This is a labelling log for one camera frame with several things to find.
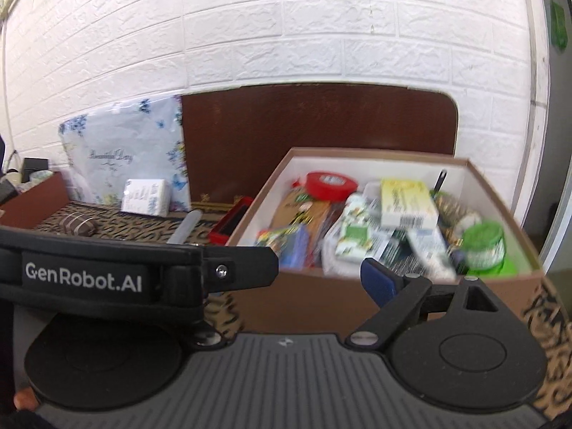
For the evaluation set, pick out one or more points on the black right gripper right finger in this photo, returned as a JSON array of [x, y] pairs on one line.
[[399, 299]]

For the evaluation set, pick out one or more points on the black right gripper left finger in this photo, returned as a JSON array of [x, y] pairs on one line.
[[236, 268]]

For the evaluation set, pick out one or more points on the green tape dispenser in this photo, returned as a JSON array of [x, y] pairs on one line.
[[485, 252]]

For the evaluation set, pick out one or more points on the red tape roll back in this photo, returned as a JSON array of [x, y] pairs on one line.
[[329, 186]]

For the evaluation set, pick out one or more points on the white green hand cream tube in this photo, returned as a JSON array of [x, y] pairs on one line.
[[354, 239]]

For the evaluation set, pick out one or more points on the person's left hand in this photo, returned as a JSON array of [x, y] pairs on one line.
[[26, 400]]

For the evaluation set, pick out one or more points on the red shallow box lid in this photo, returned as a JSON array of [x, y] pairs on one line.
[[221, 232]]

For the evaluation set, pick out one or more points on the translucent white plastic case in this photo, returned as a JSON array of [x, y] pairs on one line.
[[185, 228]]

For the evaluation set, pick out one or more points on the brown striped pouch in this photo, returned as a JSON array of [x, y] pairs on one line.
[[78, 224]]

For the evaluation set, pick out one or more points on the white tissue pack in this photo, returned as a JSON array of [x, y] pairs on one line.
[[147, 197]]

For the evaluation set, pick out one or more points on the yellow white carton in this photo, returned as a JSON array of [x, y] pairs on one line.
[[407, 204]]

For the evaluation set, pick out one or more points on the brown cardboard box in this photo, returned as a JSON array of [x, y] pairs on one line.
[[313, 301]]

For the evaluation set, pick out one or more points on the brown open box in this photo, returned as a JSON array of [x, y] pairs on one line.
[[32, 207]]

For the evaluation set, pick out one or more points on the dark brown wooden board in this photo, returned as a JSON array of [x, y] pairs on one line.
[[235, 138]]

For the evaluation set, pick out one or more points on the white floral gift bag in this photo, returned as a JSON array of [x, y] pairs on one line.
[[138, 139]]

